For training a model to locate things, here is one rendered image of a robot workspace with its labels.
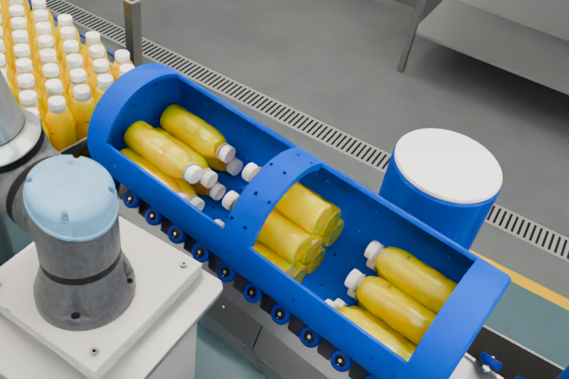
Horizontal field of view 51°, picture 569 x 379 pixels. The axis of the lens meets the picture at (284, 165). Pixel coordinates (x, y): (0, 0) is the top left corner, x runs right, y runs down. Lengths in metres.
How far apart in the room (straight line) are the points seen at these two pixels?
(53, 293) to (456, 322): 0.61
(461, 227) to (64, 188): 1.01
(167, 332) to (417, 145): 0.87
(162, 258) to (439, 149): 0.84
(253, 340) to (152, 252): 0.37
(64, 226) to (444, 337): 0.59
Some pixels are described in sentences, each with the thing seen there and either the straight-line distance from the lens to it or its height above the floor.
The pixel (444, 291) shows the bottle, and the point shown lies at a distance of 1.13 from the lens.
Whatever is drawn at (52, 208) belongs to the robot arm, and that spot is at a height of 1.40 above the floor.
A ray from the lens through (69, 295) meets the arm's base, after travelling 0.91.
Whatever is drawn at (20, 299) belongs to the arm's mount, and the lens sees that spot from 1.01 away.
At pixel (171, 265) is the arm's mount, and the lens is 1.02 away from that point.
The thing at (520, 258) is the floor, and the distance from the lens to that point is 2.94.
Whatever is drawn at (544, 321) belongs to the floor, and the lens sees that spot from 2.76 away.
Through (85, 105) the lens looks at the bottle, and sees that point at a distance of 1.53.
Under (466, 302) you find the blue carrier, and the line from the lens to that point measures 1.01.
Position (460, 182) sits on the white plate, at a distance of 1.51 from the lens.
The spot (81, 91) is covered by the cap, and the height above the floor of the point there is 1.09.
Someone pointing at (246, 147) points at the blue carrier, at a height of 1.07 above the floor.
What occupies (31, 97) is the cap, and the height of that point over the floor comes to 1.09.
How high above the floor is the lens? 1.98
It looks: 42 degrees down
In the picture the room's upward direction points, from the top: 10 degrees clockwise
